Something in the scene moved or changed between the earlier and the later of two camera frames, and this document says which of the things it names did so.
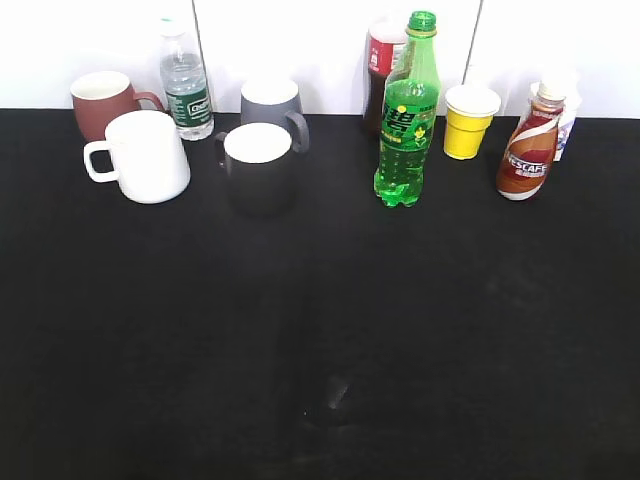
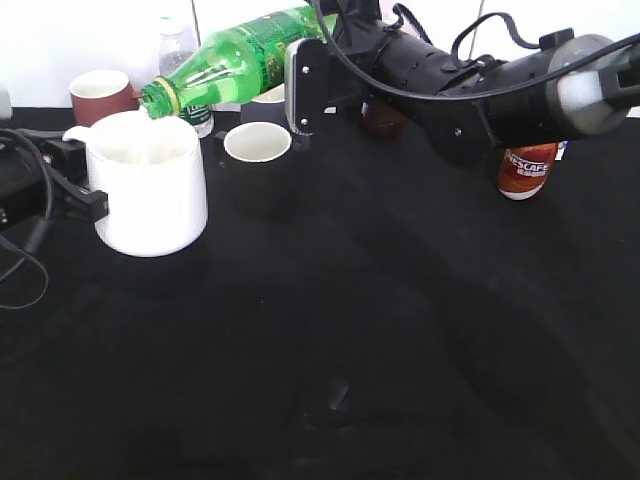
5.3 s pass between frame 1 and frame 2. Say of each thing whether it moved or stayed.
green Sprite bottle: moved
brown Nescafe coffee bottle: stayed
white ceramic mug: moved
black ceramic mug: stayed
